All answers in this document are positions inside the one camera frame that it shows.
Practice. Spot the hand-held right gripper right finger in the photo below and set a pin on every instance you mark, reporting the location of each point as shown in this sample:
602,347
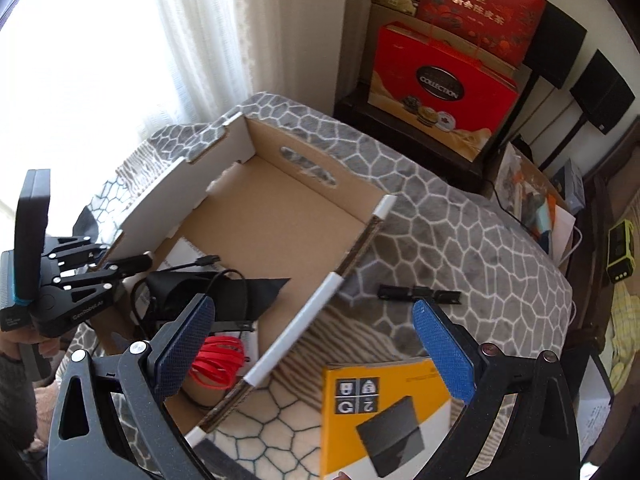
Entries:
445,355

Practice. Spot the yellow product box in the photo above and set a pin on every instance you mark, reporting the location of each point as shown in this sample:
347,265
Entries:
342,435

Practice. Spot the white envelope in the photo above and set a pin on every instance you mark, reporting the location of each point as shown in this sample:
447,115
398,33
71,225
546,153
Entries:
562,235

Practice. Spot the person's left hand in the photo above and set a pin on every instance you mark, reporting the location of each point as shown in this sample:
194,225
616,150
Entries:
10,345

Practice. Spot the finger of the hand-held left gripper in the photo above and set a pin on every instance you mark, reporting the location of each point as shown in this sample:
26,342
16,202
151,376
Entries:
75,252
130,265

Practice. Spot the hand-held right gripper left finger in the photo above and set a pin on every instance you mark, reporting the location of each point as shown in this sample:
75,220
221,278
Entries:
185,345

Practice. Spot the white curtain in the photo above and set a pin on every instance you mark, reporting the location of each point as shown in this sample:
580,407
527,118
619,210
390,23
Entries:
200,35

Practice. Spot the white paper sheet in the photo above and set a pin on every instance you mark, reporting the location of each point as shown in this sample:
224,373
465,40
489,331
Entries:
177,255

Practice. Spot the red gift box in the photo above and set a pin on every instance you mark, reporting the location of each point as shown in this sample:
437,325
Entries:
400,60

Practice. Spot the printed paper booklet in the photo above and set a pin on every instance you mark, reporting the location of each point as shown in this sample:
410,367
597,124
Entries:
248,347

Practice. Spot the white printed paper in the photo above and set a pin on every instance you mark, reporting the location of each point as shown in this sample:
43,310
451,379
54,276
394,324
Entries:
595,410

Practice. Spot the red gift bag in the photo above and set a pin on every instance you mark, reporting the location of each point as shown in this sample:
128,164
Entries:
475,20

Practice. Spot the black speaker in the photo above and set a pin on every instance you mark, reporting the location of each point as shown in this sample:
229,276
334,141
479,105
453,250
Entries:
555,42
602,92

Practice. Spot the yellow cloth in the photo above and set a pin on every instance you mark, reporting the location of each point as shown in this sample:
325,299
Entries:
625,335

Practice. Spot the blue box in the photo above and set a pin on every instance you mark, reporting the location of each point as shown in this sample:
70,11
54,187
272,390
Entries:
570,185

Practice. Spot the black cloth pouch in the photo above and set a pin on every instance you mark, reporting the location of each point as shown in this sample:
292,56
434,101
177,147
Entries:
180,290

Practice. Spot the green device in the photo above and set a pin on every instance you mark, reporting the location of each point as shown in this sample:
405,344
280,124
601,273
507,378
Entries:
620,250

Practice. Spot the teal case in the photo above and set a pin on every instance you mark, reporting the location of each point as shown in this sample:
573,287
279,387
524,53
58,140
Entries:
542,222

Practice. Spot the grey patterned blanket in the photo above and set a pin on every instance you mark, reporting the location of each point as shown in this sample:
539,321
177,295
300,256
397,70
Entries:
425,200

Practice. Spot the white cardboard box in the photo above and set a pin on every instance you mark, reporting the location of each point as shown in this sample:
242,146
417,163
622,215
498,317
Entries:
280,200

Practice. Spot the black plastic bracket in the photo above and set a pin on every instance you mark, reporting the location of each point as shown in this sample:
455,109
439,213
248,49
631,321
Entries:
420,294

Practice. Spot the clear plastic bag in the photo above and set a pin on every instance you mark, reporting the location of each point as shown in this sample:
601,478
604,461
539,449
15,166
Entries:
510,180

